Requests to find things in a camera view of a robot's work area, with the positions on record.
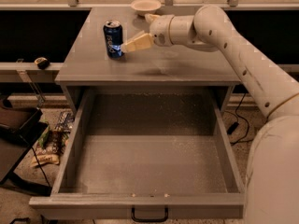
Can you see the grey cabinet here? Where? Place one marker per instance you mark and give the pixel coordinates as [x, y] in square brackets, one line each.
[87, 63]

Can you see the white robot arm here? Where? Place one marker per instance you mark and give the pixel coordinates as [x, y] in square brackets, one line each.
[272, 182]

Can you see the snack bags on floor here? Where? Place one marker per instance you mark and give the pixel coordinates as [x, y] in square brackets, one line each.
[51, 144]

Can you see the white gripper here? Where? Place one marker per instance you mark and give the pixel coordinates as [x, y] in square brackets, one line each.
[160, 29]

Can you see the black drawer handle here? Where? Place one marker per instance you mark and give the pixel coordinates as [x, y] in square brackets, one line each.
[149, 218]

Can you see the black tape measure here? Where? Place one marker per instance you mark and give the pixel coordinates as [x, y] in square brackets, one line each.
[42, 63]

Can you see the blue pepsi can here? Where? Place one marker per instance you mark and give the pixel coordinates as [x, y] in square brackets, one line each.
[113, 38]

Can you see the open grey top drawer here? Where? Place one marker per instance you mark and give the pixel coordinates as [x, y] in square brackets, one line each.
[147, 151]

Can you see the white paper bowl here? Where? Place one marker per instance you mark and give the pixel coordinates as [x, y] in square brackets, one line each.
[143, 7]

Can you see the metal railing frame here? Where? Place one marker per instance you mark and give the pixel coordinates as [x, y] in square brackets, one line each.
[31, 67]

